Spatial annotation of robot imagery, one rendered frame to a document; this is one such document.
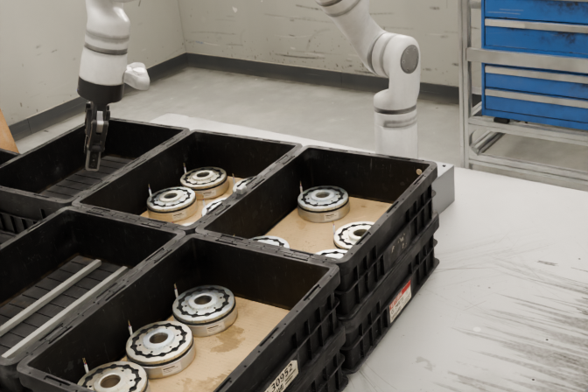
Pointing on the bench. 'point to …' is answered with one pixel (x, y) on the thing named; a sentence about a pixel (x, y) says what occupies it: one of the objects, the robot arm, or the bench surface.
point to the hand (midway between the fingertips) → (92, 155)
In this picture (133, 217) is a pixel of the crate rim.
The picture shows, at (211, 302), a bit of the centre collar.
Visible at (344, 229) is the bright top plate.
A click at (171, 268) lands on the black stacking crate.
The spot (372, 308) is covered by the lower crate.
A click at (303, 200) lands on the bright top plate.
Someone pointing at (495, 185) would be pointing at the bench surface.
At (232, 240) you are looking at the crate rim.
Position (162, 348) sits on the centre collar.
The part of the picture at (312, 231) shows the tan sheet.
